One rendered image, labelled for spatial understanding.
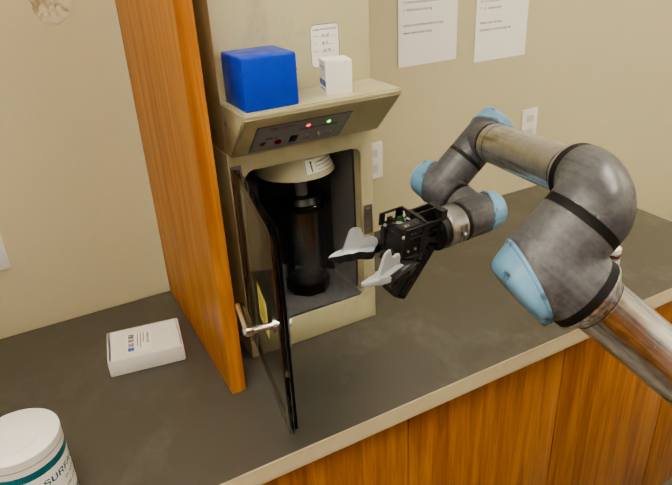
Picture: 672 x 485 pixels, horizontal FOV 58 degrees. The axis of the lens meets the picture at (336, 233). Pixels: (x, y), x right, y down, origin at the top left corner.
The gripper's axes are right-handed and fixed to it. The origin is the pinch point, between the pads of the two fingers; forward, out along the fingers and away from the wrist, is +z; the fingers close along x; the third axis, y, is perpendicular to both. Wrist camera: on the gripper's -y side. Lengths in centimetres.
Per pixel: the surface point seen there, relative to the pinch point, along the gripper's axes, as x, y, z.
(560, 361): 10, -42, -59
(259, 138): -25.8, 14.8, 1.7
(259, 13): -34.5, 34.2, -3.7
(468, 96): -62, -4, -94
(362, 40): -31.0, 28.1, -24.7
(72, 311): -73, -44, 31
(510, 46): -61, 10, -110
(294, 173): -32.1, 2.3, -9.9
